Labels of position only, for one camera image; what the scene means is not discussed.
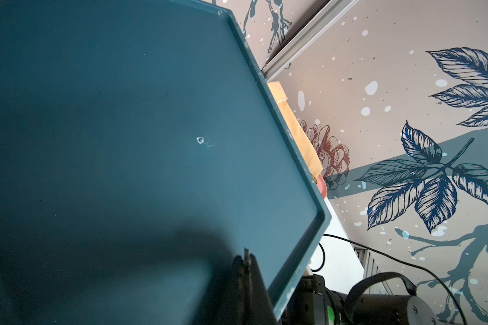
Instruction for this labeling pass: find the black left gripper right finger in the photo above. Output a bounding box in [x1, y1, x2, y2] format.
[243, 249, 277, 324]

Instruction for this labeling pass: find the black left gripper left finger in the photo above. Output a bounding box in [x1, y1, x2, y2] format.
[215, 256, 248, 324]

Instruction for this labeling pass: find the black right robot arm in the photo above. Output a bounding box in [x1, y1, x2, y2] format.
[213, 252, 439, 324]

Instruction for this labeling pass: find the teal drawer cabinet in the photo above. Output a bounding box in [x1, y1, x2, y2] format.
[0, 1, 330, 324]

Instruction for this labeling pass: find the pink tray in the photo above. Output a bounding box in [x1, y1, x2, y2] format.
[315, 174, 328, 199]

